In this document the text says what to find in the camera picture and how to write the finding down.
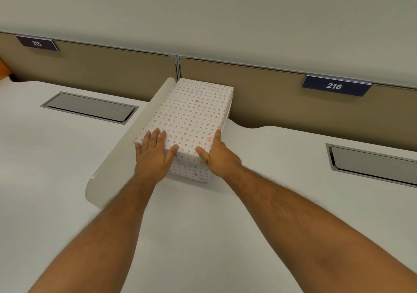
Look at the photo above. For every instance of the person's left hand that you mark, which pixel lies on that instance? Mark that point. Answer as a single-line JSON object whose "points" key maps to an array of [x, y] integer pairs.
{"points": [[152, 161]]}

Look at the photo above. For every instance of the person's left middle finger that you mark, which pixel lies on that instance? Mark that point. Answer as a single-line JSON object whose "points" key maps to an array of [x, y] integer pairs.
{"points": [[154, 138]]}

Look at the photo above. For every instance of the heart-patterned gift box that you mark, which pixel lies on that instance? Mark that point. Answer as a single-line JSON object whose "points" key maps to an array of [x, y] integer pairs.
{"points": [[190, 120]]}

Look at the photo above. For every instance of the white desk divider panel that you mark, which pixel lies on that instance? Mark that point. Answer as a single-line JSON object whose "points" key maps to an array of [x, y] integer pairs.
{"points": [[130, 142]]}

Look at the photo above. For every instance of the person's left forearm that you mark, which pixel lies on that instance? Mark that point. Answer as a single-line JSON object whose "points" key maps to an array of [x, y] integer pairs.
{"points": [[97, 237]]}

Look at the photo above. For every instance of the dark blue number sign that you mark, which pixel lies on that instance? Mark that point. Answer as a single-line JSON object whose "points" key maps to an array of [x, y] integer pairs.
{"points": [[335, 86], [37, 43]]}

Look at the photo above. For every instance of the beige partition panel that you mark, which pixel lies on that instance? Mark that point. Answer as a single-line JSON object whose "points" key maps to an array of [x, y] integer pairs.
{"points": [[293, 107], [88, 67]]}

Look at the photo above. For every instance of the person's right forearm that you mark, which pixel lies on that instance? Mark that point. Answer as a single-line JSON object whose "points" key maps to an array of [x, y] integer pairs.
{"points": [[319, 237]]}

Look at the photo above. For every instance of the person's left little finger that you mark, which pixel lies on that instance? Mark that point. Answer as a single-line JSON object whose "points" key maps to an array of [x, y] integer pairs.
{"points": [[138, 151]]}

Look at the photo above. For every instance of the person's right hand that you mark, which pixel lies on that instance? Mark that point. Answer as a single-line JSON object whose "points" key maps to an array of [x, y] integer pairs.
{"points": [[220, 159]]}

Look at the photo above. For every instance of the person's right thumb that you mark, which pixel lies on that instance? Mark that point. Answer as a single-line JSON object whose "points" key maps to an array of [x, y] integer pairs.
{"points": [[202, 153]]}

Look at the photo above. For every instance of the person's left thumb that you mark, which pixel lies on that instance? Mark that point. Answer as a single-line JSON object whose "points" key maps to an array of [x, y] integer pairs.
{"points": [[172, 153]]}

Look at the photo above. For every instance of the orange object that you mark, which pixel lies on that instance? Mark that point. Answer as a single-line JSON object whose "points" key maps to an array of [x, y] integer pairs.
{"points": [[4, 69]]}

